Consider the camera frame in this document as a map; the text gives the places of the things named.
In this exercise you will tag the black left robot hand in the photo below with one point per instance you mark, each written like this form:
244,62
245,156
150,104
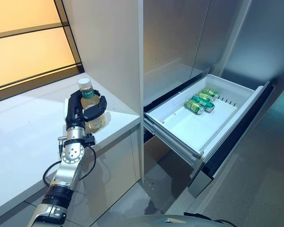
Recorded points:
73,113

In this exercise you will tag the yellow tea bottle white cap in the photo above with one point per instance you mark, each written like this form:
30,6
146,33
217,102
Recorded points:
97,123

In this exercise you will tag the white fridge drawer steel front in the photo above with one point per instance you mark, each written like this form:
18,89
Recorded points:
180,127

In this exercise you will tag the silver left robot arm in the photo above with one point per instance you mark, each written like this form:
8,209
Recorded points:
71,153

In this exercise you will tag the stainless steel fridge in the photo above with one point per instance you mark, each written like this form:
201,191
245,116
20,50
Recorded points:
175,35

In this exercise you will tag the white counter cabinet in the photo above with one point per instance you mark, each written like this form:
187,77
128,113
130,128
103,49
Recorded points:
26,142

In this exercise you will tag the dark framed amber window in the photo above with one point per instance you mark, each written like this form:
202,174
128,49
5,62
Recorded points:
26,52

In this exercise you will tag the white tall cabinet panel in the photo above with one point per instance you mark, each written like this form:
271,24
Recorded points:
104,35

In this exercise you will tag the green drink can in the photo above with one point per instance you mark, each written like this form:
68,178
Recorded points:
204,104
210,92
193,107

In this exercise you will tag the silver robot torso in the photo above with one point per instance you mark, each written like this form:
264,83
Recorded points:
180,220

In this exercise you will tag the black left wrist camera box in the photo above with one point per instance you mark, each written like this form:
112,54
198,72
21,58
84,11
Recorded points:
90,140

